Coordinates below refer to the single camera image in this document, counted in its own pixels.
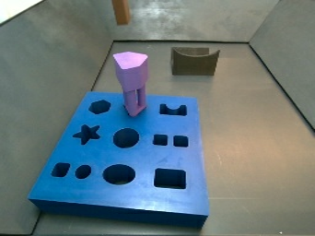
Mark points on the orange arch block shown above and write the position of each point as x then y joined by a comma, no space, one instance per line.
121,11

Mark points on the purple pentagon peg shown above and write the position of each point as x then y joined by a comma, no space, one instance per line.
132,76

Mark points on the blue shape sorting board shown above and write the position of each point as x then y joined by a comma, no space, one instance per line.
128,167

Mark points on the dark grey block holder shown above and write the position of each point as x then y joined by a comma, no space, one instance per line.
192,61

